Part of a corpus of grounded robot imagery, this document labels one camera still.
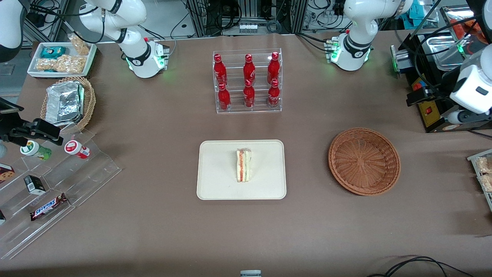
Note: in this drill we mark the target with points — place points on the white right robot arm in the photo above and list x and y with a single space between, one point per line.
115 15

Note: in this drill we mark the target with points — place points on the white power strip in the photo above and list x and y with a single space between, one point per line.
248 28

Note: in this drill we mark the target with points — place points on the silver foil food container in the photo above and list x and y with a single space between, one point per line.
63 104

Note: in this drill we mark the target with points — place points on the orange fried food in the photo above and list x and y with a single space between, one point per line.
469 24

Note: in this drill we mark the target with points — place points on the teal snack packet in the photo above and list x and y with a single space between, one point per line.
53 52

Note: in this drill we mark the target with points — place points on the brown cookie box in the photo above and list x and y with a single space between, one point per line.
5 174

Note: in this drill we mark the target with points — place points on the dark packet at display edge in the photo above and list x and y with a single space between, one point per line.
2 218

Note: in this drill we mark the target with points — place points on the white rectangular snack tray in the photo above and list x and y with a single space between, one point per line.
34 57

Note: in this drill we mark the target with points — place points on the snickers chocolate bar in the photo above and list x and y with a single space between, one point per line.
48 207

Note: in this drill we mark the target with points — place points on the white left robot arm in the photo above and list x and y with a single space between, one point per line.
357 23

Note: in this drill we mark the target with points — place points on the silver cylinder with green light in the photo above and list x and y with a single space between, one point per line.
399 59

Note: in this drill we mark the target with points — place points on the tan oval wicker basket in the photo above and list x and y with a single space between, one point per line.
89 104

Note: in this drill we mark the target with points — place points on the small black carton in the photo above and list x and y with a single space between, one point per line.
35 185

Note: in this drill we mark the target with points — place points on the grey device at table edge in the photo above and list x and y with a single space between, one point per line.
250 274

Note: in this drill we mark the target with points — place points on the cream plastic serving tray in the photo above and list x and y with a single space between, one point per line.
219 169

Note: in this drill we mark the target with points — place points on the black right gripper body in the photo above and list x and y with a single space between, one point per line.
8 124

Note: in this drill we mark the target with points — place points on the small clear peanut bag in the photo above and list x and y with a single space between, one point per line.
80 44

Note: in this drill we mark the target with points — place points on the red cola bottle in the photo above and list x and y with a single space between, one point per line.
249 96
273 96
273 69
220 71
249 69
224 98

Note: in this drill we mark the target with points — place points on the brown round wicker basket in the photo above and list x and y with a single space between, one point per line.
363 161

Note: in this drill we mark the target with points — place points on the rice cracker bag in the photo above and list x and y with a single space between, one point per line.
485 164
487 182

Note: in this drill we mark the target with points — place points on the aluminium frame post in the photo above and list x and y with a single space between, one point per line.
300 15
195 17

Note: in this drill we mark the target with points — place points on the clear acrylic bottle rack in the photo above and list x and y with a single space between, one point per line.
234 111

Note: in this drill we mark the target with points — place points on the triangle sandwich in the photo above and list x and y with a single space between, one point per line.
243 166

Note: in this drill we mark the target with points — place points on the long clear peanut bag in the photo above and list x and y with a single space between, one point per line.
63 64

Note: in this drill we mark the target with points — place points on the clear acrylic stepped display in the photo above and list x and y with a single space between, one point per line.
88 177

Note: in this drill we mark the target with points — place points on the teal box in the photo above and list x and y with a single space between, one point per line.
417 9

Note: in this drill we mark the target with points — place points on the black glass warmer cabinet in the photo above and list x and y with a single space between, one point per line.
461 127

